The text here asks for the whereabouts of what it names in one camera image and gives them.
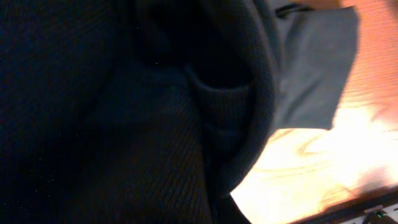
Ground black t-shirt with logo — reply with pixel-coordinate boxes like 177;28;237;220
1;0;358;223

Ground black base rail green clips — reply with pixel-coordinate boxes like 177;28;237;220
292;187;397;224

